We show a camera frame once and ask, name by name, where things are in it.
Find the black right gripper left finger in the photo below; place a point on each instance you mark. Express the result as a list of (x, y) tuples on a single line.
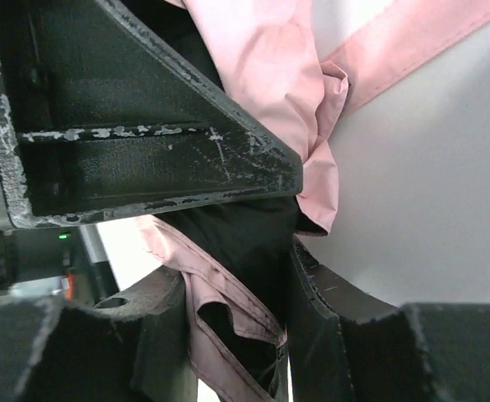
[(131, 347)]

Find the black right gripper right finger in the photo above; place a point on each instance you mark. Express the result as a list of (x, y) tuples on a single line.
[(345, 345)]

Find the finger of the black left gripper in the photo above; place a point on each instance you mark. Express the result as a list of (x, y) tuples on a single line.
[(100, 119)]

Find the pink folding umbrella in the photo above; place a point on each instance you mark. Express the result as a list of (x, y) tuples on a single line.
[(234, 257)]

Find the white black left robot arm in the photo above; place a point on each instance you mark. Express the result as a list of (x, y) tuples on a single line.
[(61, 252)]

